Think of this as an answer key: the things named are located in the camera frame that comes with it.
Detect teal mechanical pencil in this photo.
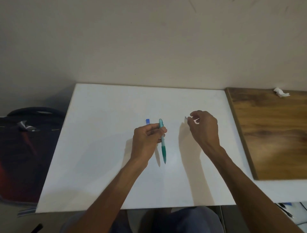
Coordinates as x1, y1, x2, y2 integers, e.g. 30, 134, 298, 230
158, 118, 167, 165

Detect person's right hand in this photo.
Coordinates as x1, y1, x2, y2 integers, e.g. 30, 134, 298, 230
188, 110, 226, 157

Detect crumpled white tissue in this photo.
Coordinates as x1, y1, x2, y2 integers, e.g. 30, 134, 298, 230
273, 87, 291, 98

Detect person's left hand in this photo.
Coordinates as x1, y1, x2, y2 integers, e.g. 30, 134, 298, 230
130, 124, 168, 168

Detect striped cloth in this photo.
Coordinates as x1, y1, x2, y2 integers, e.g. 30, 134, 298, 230
17, 207, 36, 217

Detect person's legs in jeans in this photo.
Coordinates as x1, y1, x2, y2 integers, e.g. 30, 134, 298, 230
108, 206, 224, 233

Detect person's right forearm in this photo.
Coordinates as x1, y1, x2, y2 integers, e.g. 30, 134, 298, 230
209, 146, 304, 233

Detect white tag on bag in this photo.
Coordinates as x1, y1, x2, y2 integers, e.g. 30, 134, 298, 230
17, 121, 40, 132

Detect brown wooden board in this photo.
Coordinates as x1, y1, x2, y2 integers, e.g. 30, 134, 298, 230
225, 87, 307, 181

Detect person's left forearm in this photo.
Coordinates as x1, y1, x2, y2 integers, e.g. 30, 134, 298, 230
66, 157, 149, 233

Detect black and red bag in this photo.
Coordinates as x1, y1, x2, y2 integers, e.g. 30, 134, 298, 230
0, 107, 67, 205

